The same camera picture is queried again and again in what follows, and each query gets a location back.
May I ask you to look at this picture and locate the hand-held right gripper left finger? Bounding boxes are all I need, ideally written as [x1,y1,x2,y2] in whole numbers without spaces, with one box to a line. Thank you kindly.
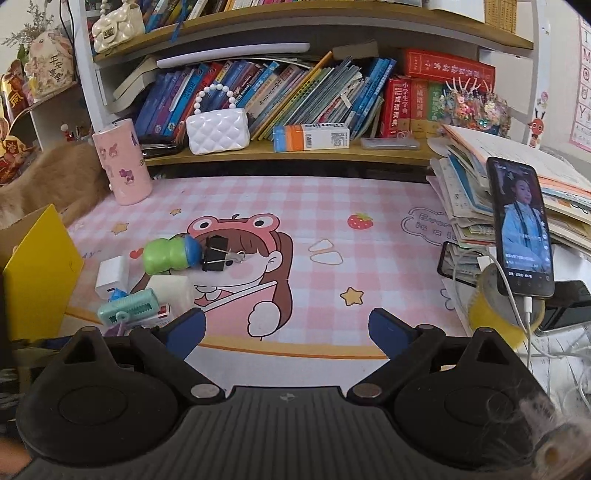
[60,307,227,402]

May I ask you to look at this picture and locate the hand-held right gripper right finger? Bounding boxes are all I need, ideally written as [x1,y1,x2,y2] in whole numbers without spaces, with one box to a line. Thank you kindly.
[346,307,520,402]

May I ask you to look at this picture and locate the white cube block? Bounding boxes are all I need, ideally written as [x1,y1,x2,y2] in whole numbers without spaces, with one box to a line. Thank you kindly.
[147,274,194,319]

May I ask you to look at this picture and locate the teal toothed comb clip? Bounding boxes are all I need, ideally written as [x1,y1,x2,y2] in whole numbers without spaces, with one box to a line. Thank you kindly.
[97,288,160,326]

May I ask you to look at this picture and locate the black binder clip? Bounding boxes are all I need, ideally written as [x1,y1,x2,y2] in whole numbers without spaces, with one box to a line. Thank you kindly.
[201,235,246,273]

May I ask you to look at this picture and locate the green blue toy bottle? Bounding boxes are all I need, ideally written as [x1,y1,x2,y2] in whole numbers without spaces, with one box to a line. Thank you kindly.
[143,234,203,274]

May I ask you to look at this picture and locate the white charger adapter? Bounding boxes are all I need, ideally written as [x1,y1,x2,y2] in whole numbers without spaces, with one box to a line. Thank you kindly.
[95,255,130,298]

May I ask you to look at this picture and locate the yellow cardboard box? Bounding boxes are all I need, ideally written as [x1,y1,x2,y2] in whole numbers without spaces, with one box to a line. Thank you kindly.
[0,203,86,342]

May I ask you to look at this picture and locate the yellow tape roll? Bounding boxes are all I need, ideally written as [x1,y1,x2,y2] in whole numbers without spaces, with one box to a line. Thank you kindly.
[468,264,543,349]

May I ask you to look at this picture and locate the pink checked cartoon desk mat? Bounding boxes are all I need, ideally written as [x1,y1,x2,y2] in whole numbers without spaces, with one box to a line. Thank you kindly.
[65,175,476,361]

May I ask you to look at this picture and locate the stack of books and papers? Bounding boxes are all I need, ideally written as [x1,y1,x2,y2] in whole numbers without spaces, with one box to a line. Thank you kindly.
[427,124,591,259]

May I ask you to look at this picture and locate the black smartphone with lit screen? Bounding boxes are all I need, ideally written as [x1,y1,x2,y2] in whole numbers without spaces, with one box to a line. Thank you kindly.
[486,157,555,298]

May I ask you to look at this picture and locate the pink cartoon cylinder container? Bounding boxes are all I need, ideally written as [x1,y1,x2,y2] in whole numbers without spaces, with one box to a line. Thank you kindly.
[92,118,153,206]

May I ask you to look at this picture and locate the black flat phone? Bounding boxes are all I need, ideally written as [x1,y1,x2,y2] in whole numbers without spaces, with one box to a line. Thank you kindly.
[538,279,591,333]

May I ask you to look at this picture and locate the grey flat case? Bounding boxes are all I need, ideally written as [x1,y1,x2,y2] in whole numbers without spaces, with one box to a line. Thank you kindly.
[361,137,421,151]

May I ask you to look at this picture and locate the orange fluffy cat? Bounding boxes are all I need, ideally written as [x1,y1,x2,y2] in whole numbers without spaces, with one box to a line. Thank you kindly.
[0,141,109,229]

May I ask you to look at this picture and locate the wooden bookshelf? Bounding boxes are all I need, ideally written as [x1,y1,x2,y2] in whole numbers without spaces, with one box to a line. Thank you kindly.
[69,0,541,168]

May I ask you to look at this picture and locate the orange white medicine box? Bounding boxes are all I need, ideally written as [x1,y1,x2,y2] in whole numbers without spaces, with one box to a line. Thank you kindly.
[272,124,350,153]

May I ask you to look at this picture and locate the white side shelf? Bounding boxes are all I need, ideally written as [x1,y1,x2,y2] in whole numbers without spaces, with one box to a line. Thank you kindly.
[25,80,93,153]

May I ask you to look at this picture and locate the red deer sticker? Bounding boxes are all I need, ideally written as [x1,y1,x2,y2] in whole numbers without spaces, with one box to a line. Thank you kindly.
[526,106,548,149]

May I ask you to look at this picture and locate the thick cream paperback book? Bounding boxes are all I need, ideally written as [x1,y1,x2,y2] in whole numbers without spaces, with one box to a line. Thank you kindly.
[113,55,160,100]

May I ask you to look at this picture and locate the row of shelf books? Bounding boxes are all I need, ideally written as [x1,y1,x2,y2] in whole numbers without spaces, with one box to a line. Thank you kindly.
[143,0,287,26]
[134,53,445,141]

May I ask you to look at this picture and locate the red flat box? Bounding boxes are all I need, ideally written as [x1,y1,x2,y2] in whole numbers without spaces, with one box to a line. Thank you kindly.
[403,48,497,93]

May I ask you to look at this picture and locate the white long flat case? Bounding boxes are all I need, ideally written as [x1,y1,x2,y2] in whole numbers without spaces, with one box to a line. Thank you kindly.
[156,42,311,70]

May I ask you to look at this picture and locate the red gold festive decoration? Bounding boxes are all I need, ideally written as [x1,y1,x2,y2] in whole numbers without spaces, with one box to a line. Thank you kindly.
[0,60,40,185]

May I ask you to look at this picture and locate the beige printed fabric bag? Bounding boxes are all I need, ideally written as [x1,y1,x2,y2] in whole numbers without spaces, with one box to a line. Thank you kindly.
[23,30,77,100]

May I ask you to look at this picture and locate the cream pearl handbag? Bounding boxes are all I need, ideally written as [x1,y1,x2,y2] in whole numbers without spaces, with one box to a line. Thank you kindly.
[91,0,146,52]

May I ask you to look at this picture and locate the row of upper shelf books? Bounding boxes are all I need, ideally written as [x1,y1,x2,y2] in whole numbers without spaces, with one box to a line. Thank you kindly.
[143,0,287,26]

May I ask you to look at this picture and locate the yellow patterned book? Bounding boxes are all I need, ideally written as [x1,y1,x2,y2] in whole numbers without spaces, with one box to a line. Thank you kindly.
[482,0,518,33]

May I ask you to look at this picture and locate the dried flower sprigs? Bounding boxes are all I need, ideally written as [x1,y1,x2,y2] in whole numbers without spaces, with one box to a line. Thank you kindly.
[0,14,56,51]

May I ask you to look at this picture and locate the white charging cable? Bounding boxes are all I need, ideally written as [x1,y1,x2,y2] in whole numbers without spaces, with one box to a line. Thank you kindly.
[452,251,591,407]

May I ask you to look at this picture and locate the white quilted pearl-handle handbag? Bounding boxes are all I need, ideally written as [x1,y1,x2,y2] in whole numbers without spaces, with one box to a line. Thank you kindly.
[185,84,251,155]

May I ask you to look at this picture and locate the wall poster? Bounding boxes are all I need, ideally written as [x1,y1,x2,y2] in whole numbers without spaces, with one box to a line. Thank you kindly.
[569,14,591,153]

